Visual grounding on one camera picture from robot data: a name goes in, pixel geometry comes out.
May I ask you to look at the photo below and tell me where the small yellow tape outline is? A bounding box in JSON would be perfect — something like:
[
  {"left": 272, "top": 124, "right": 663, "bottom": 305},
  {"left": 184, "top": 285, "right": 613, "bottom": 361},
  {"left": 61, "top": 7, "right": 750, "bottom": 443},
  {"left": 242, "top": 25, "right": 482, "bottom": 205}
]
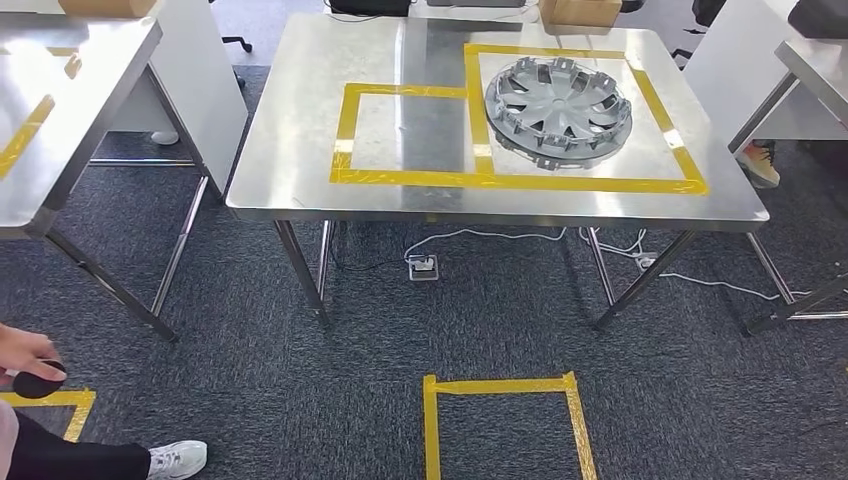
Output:
[{"left": 329, "top": 82, "right": 488, "bottom": 188}]

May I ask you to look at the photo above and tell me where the white power cable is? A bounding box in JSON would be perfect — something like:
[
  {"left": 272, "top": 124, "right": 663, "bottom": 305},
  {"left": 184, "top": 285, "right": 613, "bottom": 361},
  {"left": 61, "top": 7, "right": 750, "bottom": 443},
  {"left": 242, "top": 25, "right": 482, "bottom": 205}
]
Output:
[
  {"left": 402, "top": 227, "right": 569, "bottom": 261},
  {"left": 578, "top": 227, "right": 815, "bottom": 303}
]

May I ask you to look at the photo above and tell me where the silver grey wheel hubcap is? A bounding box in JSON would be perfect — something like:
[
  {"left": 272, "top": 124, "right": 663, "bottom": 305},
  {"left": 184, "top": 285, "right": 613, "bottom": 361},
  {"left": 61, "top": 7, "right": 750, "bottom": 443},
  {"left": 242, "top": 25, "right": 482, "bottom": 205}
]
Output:
[{"left": 483, "top": 56, "right": 634, "bottom": 172}]

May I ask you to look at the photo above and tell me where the black office chair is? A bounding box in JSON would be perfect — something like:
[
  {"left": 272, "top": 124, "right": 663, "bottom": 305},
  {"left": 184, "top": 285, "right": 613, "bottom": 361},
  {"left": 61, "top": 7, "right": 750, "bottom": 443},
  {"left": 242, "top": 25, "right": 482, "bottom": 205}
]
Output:
[
  {"left": 670, "top": 0, "right": 728, "bottom": 68},
  {"left": 208, "top": 0, "right": 254, "bottom": 91},
  {"left": 786, "top": 0, "right": 848, "bottom": 40}
]

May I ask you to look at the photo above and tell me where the person's hand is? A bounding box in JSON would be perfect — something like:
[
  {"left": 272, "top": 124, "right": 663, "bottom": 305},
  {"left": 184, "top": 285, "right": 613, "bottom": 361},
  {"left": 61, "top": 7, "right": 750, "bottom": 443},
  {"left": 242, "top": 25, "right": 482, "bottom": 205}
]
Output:
[{"left": 0, "top": 324, "right": 68, "bottom": 392}]

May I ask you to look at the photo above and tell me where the large brown cardboard box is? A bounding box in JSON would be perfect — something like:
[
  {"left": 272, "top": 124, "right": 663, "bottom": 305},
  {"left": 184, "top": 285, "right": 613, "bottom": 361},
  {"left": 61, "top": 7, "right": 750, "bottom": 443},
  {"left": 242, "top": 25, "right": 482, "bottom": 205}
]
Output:
[{"left": 58, "top": 0, "right": 159, "bottom": 19}]

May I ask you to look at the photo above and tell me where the black power cable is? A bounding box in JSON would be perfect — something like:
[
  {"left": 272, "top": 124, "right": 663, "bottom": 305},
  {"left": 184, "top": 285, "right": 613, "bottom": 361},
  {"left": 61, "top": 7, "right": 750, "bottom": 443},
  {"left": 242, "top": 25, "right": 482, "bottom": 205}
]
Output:
[{"left": 331, "top": 221, "right": 409, "bottom": 274}]

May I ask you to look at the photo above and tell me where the person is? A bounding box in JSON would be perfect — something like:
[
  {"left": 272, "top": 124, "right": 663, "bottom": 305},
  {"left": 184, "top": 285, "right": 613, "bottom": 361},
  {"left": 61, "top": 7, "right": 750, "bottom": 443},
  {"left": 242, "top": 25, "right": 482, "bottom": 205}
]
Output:
[{"left": 0, "top": 324, "right": 209, "bottom": 480}]

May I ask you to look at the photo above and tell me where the large yellow tape outline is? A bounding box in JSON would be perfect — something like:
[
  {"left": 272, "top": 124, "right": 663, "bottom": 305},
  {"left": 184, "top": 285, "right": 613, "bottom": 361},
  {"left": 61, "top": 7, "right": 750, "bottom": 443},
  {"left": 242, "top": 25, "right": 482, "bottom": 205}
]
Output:
[{"left": 463, "top": 42, "right": 710, "bottom": 197}]

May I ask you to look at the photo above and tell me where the small brown cardboard box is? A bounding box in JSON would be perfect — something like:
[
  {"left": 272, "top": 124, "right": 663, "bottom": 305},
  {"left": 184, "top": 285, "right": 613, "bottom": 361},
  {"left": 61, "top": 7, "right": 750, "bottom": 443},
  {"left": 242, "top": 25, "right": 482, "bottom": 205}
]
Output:
[{"left": 537, "top": 0, "right": 624, "bottom": 29}]

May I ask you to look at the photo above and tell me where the steel workbench table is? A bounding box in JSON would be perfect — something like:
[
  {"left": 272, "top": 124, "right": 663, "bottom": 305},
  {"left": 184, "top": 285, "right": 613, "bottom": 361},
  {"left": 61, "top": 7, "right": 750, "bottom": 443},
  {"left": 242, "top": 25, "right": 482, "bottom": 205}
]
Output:
[{"left": 225, "top": 11, "right": 771, "bottom": 333}]

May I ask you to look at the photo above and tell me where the white desk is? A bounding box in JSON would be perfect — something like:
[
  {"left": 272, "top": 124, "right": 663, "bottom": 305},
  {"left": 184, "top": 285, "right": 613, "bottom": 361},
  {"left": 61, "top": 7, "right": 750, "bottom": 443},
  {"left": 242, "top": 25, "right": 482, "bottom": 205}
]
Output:
[
  {"left": 105, "top": 0, "right": 250, "bottom": 197},
  {"left": 682, "top": 0, "right": 848, "bottom": 144},
  {"left": 323, "top": 0, "right": 541, "bottom": 24}
]

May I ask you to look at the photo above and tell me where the black round object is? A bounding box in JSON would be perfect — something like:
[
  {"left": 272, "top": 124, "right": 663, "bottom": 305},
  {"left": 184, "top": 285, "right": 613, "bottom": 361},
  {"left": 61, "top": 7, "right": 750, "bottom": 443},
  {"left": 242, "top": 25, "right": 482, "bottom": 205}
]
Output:
[{"left": 11, "top": 359, "right": 68, "bottom": 400}]

